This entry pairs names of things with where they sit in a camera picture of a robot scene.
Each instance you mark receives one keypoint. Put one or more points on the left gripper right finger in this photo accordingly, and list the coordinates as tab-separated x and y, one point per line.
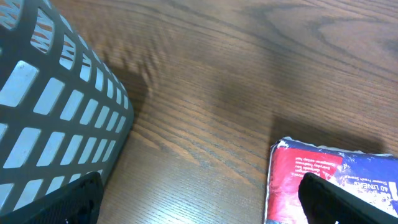
324	202

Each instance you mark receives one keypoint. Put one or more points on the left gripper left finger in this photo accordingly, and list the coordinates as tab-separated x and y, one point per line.
77	202

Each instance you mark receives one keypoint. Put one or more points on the red purple snack pack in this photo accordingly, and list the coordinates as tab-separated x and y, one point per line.
370	177

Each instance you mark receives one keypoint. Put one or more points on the grey plastic mesh basket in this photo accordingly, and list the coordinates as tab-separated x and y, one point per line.
64	113

